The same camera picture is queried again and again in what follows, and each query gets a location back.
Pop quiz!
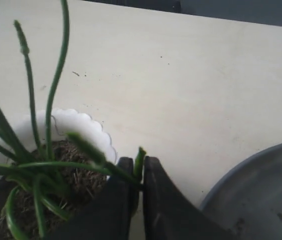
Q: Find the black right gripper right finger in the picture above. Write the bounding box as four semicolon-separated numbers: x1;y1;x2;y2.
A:
143;156;236;240

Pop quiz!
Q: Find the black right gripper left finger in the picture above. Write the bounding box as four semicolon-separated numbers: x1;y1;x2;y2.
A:
43;156;134;240

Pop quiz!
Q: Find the artificial red anthurium plant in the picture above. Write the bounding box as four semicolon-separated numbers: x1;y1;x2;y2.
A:
0;0;146;240

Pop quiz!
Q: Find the white flower pot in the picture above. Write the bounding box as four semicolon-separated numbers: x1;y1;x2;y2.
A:
0;107;119;240

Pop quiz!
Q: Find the round steel plate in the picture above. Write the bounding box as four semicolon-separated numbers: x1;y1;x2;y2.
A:
200;144;282;240

